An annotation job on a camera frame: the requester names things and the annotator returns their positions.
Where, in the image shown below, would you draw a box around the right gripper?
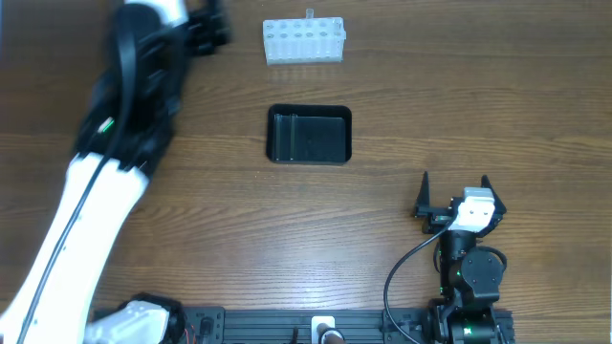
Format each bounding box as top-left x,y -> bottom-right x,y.
413,170 -> 507,239

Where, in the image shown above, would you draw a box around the black tray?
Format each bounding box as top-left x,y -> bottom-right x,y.
265,103 -> 354,166

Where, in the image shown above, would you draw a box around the white test tube rack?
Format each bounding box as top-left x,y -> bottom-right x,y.
262,16 -> 347,67

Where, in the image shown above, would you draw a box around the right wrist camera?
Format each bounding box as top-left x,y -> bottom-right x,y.
450,186 -> 496,233

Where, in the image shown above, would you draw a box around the mounting rail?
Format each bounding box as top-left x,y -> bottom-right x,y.
90,305 -> 516,344

